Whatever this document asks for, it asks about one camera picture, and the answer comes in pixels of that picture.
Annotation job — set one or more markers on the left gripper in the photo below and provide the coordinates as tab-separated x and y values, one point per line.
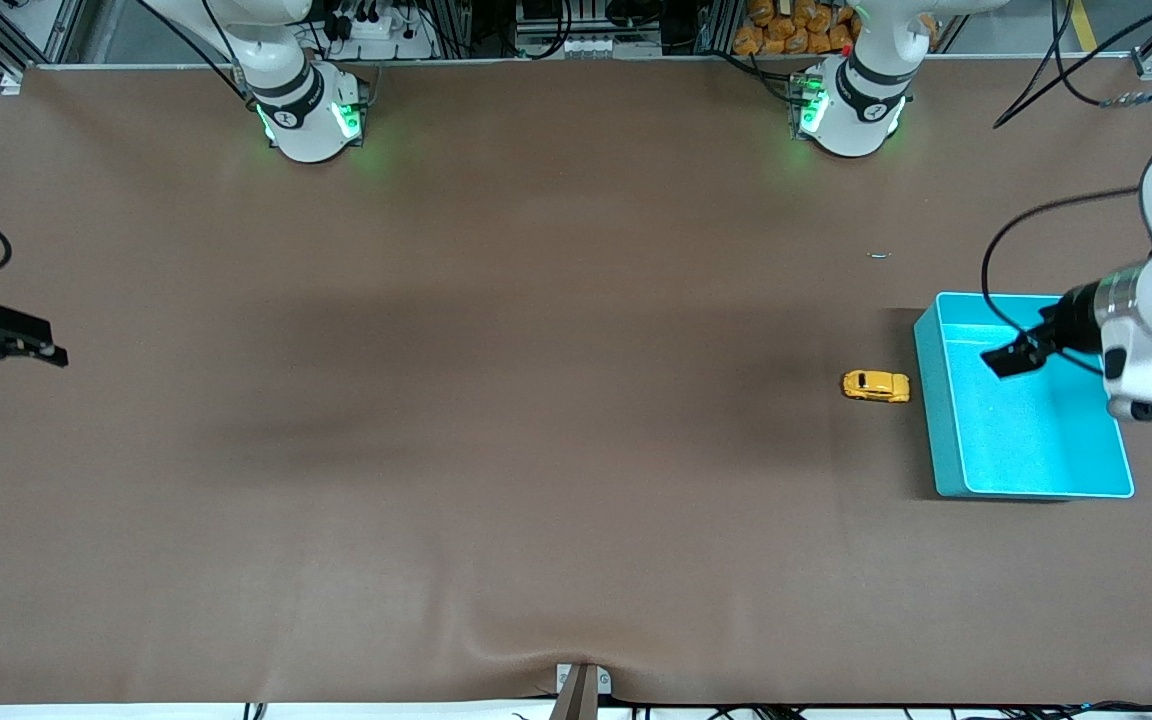
1068	323

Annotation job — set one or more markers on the yellow beetle toy car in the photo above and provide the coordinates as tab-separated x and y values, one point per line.
876	386

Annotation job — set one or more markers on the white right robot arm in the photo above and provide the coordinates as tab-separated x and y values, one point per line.
311	140

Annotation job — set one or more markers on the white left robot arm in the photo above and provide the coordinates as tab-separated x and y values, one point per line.
851	135

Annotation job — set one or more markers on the teal plastic bin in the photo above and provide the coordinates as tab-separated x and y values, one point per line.
1036	450

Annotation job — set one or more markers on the orange packaged items pile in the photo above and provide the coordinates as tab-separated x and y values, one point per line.
796	28

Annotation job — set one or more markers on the brown table mat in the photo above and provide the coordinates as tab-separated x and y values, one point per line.
576	400

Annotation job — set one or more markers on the white power strip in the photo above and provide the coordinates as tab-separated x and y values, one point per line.
596	46
386	45

